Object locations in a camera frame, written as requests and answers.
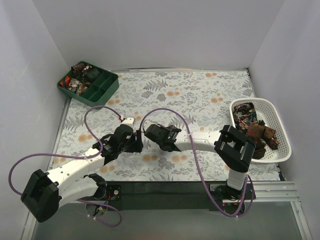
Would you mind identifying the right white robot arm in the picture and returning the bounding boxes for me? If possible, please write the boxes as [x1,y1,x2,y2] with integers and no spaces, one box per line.
[155,124,256,199]

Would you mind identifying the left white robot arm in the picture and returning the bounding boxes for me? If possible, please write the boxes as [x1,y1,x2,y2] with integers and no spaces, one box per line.
[20,130,143,223]

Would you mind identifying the rolled ties in tray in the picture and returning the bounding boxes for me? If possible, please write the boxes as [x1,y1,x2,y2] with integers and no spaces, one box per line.
[57,62,102,96]

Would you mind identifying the dark floral ties in basket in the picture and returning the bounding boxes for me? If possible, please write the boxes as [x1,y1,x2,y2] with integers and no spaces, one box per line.
[232,102,279,160]

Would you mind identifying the floral patterned table mat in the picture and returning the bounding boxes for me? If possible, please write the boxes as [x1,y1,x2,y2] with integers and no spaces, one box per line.
[48,70,281,182]

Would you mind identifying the green divided organizer tray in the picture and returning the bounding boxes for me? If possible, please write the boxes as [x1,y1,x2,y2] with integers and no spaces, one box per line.
[56,61,120,107]

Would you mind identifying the white perforated plastic basket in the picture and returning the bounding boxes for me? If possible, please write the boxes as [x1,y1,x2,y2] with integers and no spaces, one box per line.
[229,97,292,164]

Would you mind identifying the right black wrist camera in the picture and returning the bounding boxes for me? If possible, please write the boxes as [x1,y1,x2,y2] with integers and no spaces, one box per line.
[144,124,171,145]

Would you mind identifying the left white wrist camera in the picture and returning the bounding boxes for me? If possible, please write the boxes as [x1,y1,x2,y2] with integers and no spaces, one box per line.
[121,117,136,129]

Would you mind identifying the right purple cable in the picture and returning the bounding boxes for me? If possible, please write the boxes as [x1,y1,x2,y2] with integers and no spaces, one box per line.
[140,107,257,218]

